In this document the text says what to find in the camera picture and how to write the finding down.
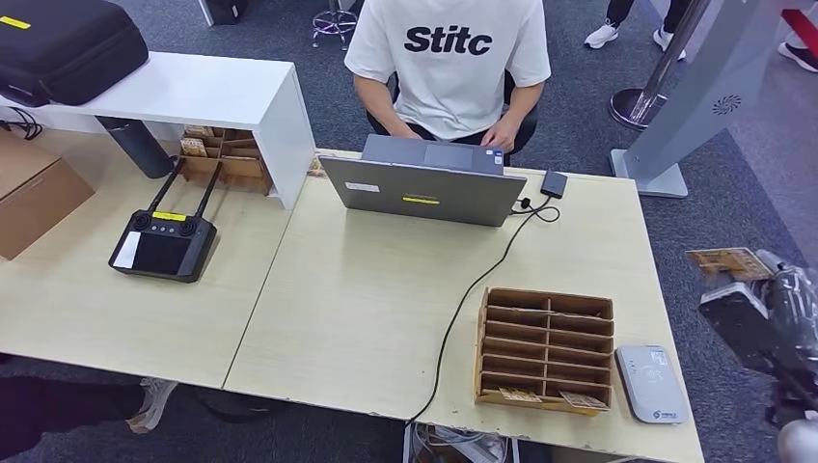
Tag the person's left forearm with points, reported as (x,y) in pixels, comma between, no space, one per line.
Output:
(524,102)

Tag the person's right hand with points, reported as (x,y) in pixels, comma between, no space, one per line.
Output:
(408,133)

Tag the person's left hand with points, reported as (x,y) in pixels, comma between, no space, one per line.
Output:
(501,135)

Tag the black power adapter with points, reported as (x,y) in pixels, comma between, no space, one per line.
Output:
(554,184)

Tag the person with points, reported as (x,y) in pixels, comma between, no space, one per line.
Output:
(447,83)
(57,409)
(604,35)
(799,54)

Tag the grey laptop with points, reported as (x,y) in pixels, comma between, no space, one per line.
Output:
(423,193)

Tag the brown patterned ID card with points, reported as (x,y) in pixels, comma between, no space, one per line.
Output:
(728,263)

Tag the cardboard card organizer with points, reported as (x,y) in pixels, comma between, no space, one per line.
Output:
(544,350)
(241,169)

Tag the brown patterned key card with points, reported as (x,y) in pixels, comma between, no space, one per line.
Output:
(193,147)
(520,395)
(198,132)
(584,400)

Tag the grey kiosk stand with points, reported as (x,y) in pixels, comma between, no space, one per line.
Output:
(706,89)

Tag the chrome stool base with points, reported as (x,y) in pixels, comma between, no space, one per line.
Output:
(335,23)

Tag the white card reader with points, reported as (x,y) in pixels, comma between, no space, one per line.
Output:
(652,385)

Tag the black bin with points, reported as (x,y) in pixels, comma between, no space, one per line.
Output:
(225,10)

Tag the dark grey bottle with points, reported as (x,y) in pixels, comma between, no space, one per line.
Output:
(137,148)

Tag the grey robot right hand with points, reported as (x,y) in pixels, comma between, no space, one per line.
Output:
(799,307)

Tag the chrome stanchion pole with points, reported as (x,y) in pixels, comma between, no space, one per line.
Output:
(653,76)

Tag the black carrying case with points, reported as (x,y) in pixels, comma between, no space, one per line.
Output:
(64,45)

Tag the person's right forearm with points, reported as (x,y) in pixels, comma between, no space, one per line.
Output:
(377,102)

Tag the black remote controller with screen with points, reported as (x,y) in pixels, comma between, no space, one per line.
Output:
(161,252)

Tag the white desk shelf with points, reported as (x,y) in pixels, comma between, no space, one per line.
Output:
(192,89)

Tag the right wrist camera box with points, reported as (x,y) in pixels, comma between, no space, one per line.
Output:
(735,332)

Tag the brown cardboard box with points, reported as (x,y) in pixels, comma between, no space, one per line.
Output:
(32,198)

